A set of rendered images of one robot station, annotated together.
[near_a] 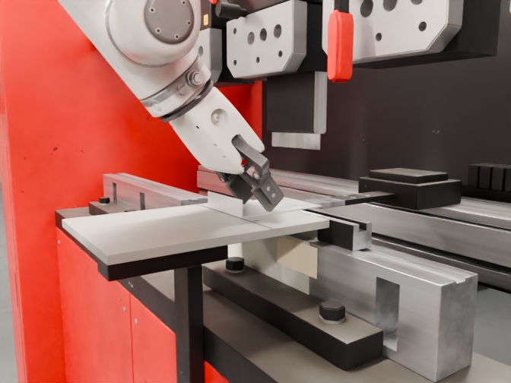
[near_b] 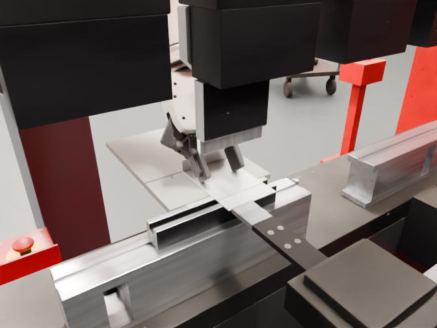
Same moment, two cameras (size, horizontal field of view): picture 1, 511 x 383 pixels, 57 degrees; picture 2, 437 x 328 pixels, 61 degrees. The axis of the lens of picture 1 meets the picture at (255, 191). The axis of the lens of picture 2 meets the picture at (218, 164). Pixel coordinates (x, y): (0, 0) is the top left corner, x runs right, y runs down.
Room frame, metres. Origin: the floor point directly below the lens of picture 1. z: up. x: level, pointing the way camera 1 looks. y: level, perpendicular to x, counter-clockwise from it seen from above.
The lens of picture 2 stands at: (0.61, -0.50, 1.30)
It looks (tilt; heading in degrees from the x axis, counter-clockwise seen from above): 28 degrees down; 90
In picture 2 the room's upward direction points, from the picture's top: straight up
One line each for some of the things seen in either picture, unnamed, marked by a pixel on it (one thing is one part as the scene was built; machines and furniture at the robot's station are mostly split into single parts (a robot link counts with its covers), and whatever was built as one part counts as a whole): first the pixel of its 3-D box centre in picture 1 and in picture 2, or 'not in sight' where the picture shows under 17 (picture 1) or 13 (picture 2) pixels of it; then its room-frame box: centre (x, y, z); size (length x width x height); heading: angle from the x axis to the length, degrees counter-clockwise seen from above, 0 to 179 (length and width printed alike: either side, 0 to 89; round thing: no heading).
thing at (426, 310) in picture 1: (319, 272); (199, 251); (0.58, -0.08, 0.92); 0.39 x 0.06 x 0.10; 34
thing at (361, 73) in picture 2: not in sight; (352, 122); (1.45, 1.68, 0.41); 0.25 x 0.20 x 0.83; 124
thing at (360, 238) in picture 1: (306, 220); (216, 209); (0.60, -0.07, 0.98); 0.20 x 0.03 x 0.03; 34
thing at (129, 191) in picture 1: (147, 203); (427, 150); (1.08, 0.25, 0.92); 0.50 x 0.06 x 0.10; 34
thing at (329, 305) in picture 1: (331, 311); not in sight; (0.48, -0.08, 0.91); 0.03 x 0.03 x 0.02
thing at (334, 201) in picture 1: (377, 190); (312, 255); (0.71, -0.19, 1.01); 0.26 x 0.12 x 0.05; 124
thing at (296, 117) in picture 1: (294, 112); (233, 112); (0.62, -0.05, 1.13); 0.10 x 0.02 x 0.10; 34
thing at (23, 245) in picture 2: not in sight; (24, 248); (0.22, 0.07, 0.79); 0.04 x 0.04 x 0.04
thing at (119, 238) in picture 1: (195, 223); (181, 159); (0.54, 0.07, 1.00); 0.26 x 0.18 x 0.01; 124
